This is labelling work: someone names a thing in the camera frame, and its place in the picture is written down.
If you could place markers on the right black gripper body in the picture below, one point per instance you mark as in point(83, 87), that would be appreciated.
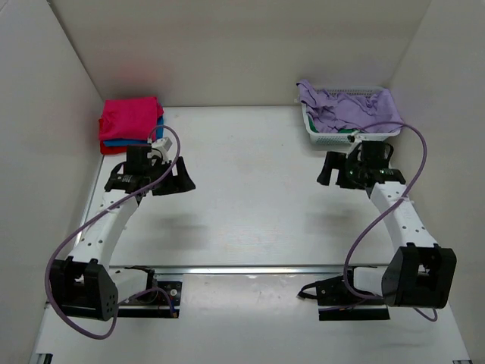
point(353, 165)

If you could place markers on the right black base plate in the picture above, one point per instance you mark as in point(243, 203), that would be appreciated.
point(352, 312)

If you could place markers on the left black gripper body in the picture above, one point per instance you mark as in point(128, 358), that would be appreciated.
point(158, 169)

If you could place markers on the green t shirt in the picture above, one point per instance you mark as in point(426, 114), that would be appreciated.
point(343, 131)

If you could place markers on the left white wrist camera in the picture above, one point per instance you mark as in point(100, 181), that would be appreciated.
point(164, 144)

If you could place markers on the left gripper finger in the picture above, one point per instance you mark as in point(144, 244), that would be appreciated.
point(181, 178)
point(165, 190)

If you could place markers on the white plastic basket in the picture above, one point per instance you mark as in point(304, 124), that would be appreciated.
point(341, 139)

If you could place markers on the pink folded t shirt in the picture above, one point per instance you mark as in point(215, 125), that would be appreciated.
point(129, 119)

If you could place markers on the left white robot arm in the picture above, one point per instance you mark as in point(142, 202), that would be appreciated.
point(83, 285)

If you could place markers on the purple t shirt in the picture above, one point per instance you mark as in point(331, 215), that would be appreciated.
point(342, 111)

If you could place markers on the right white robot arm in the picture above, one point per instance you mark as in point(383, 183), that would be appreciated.
point(419, 274)

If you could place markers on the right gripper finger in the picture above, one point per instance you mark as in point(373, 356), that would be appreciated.
point(341, 178)
point(330, 163)

